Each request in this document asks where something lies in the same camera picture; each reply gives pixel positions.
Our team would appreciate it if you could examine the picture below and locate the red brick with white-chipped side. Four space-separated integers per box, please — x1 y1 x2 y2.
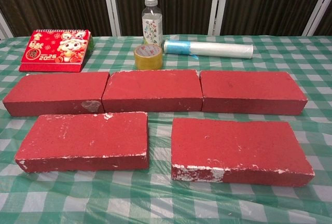
170 117 316 188

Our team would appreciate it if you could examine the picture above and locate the red brick with white-speckled edge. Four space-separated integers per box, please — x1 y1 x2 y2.
14 111 149 174

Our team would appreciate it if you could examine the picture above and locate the plain red brick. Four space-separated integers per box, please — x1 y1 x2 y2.
199 69 309 117
101 69 203 113

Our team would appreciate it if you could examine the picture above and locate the yellow packing tape roll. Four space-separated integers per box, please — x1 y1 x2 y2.
133 44 163 69

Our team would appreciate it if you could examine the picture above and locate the clear plastic bottle, white cap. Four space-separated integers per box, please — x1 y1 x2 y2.
141 0 163 47

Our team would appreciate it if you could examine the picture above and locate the roll of clear plastic bags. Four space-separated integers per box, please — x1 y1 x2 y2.
162 39 254 60

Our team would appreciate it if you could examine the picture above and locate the green white checkered tablecloth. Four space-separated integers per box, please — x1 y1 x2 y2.
0 34 332 224

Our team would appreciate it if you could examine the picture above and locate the red brick with grey patch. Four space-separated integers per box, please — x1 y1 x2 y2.
2 71 110 117

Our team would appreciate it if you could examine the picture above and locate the red 2026 desk calendar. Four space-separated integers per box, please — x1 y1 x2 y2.
18 29 93 73

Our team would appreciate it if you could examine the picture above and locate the white partition frame post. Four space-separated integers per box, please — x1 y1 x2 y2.
208 0 230 36
302 0 332 37
0 11 13 40
101 0 122 37

